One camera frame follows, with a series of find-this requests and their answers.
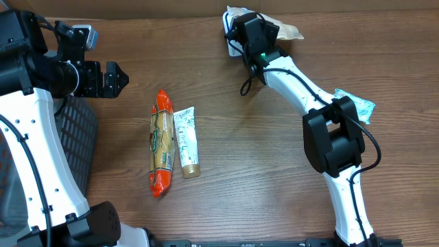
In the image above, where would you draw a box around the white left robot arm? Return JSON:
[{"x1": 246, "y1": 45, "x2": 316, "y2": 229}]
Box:
[{"x1": 1, "y1": 10, "x2": 153, "y2": 247}]

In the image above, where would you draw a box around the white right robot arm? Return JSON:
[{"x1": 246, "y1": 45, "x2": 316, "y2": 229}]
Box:
[{"x1": 223, "y1": 10, "x2": 380, "y2": 246}]

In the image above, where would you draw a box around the white gold-capped cream tube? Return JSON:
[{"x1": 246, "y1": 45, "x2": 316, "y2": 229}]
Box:
[{"x1": 174, "y1": 106, "x2": 200, "y2": 178}]

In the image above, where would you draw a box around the orange spaghetti packet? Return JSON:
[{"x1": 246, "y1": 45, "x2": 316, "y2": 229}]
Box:
[{"x1": 149, "y1": 89, "x2": 175, "y2": 198}]

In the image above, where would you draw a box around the white barcode scanner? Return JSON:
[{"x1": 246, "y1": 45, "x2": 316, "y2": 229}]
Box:
[{"x1": 222, "y1": 7, "x2": 248, "y2": 57}]

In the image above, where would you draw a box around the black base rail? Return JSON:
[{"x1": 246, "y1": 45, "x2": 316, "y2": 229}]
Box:
[{"x1": 158, "y1": 237, "x2": 403, "y2": 247}]

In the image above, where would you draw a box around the grey plastic shopping basket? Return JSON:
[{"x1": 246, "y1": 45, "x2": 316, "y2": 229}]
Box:
[{"x1": 1, "y1": 97, "x2": 98, "y2": 235}]

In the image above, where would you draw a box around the beige grain snack pouch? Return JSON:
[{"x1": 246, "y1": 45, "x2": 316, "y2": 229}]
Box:
[{"x1": 222, "y1": 5, "x2": 304, "y2": 40}]

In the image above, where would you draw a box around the teal wet wipes pack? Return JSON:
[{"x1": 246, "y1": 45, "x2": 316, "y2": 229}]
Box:
[{"x1": 334, "y1": 89, "x2": 376, "y2": 125}]

